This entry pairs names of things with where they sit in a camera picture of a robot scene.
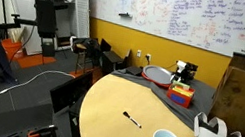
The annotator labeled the black whiteboard eraser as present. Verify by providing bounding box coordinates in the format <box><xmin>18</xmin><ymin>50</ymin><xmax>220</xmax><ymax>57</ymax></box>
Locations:
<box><xmin>118</xmin><ymin>10</ymin><xmax>134</xmax><ymax>20</ymax></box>

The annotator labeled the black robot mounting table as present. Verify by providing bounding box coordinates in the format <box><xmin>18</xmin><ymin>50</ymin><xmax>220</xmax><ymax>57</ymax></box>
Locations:
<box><xmin>0</xmin><ymin>92</ymin><xmax>71</xmax><ymax>137</ymax></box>

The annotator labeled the wooden stool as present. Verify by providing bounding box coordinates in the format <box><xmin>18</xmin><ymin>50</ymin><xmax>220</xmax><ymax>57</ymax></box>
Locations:
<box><xmin>69</xmin><ymin>41</ymin><xmax>92</xmax><ymax>75</ymax></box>

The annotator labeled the grey round plate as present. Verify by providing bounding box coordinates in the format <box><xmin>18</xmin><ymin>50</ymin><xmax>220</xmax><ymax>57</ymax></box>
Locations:
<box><xmin>141</xmin><ymin>63</ymin><xmax>176</xmax><ymax>87</ymax></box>

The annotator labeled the wall whiteboard with writing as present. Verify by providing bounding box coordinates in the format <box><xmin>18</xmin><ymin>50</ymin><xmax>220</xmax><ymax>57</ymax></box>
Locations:
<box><xmin>77</xmin><ymin>0</ymin><xmax>245</xmax><ymax>66</ymax></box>

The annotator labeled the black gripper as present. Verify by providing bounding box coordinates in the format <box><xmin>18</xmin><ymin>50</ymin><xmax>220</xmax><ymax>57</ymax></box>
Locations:
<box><xmin>26</xmin><ymin>0</ymin><xmax>65</xmax><ymax>60</ymax></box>

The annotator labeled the orange floor mat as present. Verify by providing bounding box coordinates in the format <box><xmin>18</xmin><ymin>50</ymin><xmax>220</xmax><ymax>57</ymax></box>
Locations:
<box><xmin>15</xmin><ymin>48</ymin><xmax>58</xmax><ymax>75</ymax></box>

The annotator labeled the orange handled clamp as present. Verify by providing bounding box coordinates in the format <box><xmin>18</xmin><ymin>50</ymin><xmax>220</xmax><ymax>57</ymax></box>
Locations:
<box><xmin>27</xmin><ymin>120</ymin><xmax>59</xmax><ymax>137</ymax></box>

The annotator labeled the small flat black box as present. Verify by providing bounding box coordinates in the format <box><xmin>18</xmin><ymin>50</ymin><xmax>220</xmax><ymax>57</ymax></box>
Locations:
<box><xmin>125</xmin><ymin>64</ymin><xmax>145</xmax><ymax>78</ymax></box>

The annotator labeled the black and white marker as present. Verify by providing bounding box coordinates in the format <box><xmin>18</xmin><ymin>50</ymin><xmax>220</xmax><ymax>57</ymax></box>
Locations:
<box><xmin>120</xmin><ymin>110</ymin><xmax>145</xmax><ymax>130</ymax></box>

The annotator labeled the grey table cloth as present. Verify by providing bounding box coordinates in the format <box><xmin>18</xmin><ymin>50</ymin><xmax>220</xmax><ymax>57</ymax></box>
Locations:
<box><xmin>103</xmin><ymin>64</ymin><xmax>219</xmax><ymax>133</ymax></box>

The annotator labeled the black and white spare gripper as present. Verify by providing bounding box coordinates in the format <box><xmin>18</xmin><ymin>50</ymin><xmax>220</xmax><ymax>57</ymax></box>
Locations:
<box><xmin>171</xmin><ymin>59</ymin><xmax>200</xmax><ymax>86</ymax></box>

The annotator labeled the white louvered door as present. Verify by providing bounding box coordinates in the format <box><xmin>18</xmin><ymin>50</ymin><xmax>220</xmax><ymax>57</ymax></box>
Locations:
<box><xmin>61</xmin><ymin>0</ymin><xmax>97</xmax><ymax>40</ymax></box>

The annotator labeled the red box of coloured blocks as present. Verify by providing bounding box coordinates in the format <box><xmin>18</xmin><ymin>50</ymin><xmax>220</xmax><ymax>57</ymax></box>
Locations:
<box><xmin>165</xmin><ymin>80</ymin><xmax>197</xmax><ymax>110</ymax></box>

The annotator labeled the white floor cable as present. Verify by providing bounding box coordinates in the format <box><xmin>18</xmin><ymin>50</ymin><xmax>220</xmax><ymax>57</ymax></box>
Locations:
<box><xmin>0</xmin><ymin>60</ymin><xmax>77</xmax><ymax>135</ymax></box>

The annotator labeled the red round plate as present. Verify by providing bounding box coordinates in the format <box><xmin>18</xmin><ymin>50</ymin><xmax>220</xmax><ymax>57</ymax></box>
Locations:
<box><xmin>139</xmin><ymin>70</ymin><xmax>175</xmax><ymax>90</ymax></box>

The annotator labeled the black monitor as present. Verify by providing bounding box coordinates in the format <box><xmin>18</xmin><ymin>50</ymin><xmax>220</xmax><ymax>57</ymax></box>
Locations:
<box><xmin>46</xmin><ymin>66</ymin><xmax>95</xmax><ymax>121</ymax></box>

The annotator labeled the orange bucket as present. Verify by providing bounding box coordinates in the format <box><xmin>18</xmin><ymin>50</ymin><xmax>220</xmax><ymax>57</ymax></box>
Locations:
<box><xmin>0</xmin><ymin>36</ymin><xmax>27</xmax><ymax>62</ymax></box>

